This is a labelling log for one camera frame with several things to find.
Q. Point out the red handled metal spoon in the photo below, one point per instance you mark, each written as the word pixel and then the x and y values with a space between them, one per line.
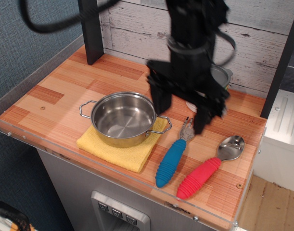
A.
pixel 230 149

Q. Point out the orange object bottom left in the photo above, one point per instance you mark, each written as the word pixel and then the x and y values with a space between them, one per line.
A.
pixel 21 227

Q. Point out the yellow folded cloth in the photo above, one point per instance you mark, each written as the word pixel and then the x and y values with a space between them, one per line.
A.
pixel 131 158

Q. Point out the silver dispenser button panel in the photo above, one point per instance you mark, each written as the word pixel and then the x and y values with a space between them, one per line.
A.
pixel 113 215

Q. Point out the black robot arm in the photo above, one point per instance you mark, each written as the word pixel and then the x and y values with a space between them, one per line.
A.
pixel 194 24

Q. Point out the dark grey left post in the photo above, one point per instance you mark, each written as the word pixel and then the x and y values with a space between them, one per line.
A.
pixel 93 38

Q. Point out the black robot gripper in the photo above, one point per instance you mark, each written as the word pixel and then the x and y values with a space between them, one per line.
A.
pixel 188 77

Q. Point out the silver steel pan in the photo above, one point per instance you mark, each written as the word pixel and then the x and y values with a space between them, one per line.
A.
pixel 124 119

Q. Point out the toy food can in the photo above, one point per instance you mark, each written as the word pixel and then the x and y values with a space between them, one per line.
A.
pixel 221 75

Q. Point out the grey toy kitchen cabinet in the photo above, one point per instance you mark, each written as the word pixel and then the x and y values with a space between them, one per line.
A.
pixel 75 184

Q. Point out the blue handled metal fork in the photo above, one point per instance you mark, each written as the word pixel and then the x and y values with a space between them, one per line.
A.
pixel 170 162

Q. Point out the white cabinet at right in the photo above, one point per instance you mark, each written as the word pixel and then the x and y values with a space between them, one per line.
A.
pixel 274 161

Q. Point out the dark grey right post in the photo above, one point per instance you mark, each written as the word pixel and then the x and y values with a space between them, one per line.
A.
pixel 279 74

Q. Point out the dark grey post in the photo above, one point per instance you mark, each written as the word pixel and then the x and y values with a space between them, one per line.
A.
pixel 93 38
pixel 279 74

